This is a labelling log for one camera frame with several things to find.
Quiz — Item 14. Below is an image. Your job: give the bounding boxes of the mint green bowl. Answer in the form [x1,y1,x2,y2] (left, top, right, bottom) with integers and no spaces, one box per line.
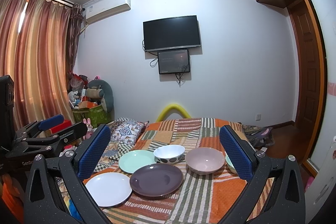
[225,153,238,174]

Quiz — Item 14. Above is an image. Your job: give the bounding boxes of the mint green plate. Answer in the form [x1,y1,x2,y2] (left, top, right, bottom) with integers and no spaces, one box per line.
[118,149,155,174]

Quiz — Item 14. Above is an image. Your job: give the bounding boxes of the pink bowl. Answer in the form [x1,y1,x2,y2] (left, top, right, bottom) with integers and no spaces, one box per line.
[185,147,225,175]

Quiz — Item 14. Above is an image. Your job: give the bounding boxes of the white plate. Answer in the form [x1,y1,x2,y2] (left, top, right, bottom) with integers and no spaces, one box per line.
[85,172,132,207]

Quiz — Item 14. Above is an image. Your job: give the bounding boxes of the dark purple plate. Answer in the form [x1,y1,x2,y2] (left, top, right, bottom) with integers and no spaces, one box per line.
[130,163,183,197]

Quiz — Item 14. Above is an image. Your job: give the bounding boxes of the white bowl with black dots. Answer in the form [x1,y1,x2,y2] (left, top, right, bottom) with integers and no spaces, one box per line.
[153,144,185,164]

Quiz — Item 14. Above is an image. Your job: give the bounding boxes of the pink bunny toy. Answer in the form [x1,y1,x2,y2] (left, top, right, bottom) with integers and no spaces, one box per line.
[83,118,93,140]

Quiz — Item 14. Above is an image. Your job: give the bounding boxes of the red box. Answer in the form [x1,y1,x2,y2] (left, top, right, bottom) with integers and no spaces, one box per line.
[50,120,72,134]

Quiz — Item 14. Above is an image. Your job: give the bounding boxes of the patterned checkered quilt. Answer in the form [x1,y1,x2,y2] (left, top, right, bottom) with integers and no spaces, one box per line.
[89,118,149,178]

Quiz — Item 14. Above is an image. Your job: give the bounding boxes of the dark backpack on floor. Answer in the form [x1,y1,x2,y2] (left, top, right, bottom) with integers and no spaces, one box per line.
[242,125,275,148]

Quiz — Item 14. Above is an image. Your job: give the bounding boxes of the yellow foam tube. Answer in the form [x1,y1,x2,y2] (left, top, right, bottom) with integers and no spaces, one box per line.
[156,103,191,122]

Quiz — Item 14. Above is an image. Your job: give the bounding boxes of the white appliance with stickers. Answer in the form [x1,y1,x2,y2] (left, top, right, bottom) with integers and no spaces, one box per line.
[305,136,335,223]

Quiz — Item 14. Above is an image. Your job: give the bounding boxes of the orange pink curtains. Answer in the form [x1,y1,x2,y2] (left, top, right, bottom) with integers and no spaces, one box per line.
[1,0,83,129]

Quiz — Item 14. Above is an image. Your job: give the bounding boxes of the brown wooden door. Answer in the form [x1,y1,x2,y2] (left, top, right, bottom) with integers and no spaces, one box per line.
[288,0,326,162]

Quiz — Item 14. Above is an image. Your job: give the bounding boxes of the white air conditioner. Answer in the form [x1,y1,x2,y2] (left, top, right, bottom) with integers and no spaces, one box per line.
[85,0,131,24]

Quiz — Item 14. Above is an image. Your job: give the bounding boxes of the small black wall monitor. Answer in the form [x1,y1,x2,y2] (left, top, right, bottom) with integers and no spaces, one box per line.
[158,50,190,75]

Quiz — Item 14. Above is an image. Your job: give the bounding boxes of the black wall television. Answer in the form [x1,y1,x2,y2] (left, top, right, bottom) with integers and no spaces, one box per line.
[143,15,201,52]

